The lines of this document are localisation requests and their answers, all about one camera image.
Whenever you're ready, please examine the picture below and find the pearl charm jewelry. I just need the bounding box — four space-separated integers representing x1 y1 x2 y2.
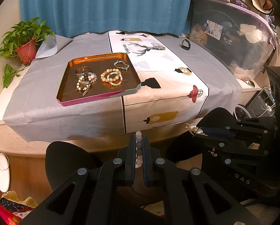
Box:
185 123 204 135

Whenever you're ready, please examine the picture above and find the black smart watch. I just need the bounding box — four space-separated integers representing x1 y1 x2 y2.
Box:
181 39 191 50

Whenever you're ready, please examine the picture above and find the black bead bracelet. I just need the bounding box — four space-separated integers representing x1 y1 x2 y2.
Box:
76 75 93 97

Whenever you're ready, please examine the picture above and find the pink green bead bracelet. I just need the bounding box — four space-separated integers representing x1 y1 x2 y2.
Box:
106 72 124 87

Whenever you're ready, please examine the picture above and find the white printed table runner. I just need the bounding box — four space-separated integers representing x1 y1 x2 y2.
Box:
108 31 209 132

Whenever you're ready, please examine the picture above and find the red fabric bag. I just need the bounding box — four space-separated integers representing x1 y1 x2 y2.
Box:
0 198 34 224

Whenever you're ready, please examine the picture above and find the clear plastic storage box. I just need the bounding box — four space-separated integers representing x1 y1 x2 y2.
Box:
189 0 277 80

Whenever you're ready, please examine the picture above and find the grey table cloth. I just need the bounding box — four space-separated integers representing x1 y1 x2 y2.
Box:
3 32 242 142

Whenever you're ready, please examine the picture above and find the turquoise silver bangle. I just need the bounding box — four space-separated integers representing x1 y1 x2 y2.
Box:
113 60 130 71

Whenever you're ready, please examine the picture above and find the copper metal tray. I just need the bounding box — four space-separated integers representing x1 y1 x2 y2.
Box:
56 52 141 107

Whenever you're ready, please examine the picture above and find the red flower pot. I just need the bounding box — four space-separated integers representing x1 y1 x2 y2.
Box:
15 39 37 66

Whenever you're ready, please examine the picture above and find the green potted plant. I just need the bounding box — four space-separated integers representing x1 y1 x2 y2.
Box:
0 17 55 89

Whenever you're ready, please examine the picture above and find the blue curtain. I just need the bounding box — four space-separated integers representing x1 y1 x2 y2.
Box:
20 0 191 37

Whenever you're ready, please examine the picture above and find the white cable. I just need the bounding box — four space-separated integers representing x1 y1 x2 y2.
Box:
259 93 277 120

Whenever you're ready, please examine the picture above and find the large cream bead bracelet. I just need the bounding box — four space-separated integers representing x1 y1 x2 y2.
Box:
100 68 122 83

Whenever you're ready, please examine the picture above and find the gold bangle bracelet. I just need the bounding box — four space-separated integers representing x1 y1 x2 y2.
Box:
74 66 92 76

